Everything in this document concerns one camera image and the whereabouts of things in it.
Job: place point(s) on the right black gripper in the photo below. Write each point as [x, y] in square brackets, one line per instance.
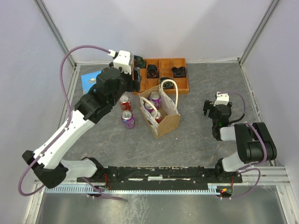
[208, 105]

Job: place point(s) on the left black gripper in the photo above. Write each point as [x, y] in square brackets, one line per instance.
[135, 84]

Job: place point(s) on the red cola can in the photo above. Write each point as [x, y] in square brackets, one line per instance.
[158, 117]
[125, 103]

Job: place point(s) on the purple can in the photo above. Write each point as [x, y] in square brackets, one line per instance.
[128, 119]
[156, 98]
[149, 106]

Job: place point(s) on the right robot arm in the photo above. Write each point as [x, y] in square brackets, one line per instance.
[254, 144]

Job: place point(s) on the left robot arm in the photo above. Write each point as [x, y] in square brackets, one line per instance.
[47, 162]

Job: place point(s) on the brown canvas bag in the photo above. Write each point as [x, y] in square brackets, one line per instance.
[168, 109]

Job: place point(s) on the orange wooden divided tray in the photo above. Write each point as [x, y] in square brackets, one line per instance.
[164, 67]

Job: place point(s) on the purple can back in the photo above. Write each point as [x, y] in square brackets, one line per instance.
[156, 98]

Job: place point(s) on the blue printed folded cloth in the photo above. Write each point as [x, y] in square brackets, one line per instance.
[88, 80]

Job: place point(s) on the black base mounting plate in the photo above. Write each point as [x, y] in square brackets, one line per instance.
[162, 178]

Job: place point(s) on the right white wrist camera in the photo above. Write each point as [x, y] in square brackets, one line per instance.
[221, 99]

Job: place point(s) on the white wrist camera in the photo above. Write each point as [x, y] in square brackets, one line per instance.
[221, 99]
[122, 59]

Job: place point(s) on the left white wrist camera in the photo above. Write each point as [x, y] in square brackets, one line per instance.
[122, 59]

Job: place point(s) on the right aluminium corner post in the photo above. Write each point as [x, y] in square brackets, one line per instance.
[258, 31]

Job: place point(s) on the aluminium corner post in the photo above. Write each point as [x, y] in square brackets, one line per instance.
[41, 6]
[258, 31]

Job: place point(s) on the aluminium frame rail front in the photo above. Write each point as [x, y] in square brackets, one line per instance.
[260, 175]

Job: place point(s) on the left aluminium corner post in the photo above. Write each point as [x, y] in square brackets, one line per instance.
[41, 6]

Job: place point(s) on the blue slotted cable duct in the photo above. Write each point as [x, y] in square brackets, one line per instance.
[83, 188]

